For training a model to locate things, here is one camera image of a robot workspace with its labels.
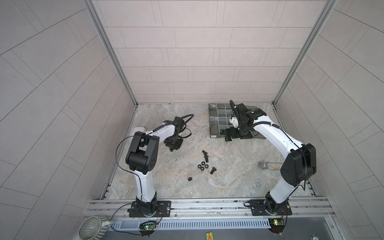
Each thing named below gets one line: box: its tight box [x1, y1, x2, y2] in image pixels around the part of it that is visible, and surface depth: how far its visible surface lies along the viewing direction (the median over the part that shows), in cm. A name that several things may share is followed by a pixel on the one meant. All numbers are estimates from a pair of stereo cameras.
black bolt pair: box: [202, 150, 209, 163], surface depth 90 cm
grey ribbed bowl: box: [79, 214, 107, 240], surface depth 64 cm
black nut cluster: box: [197, 161, 209, 171], surface depth 86 cm
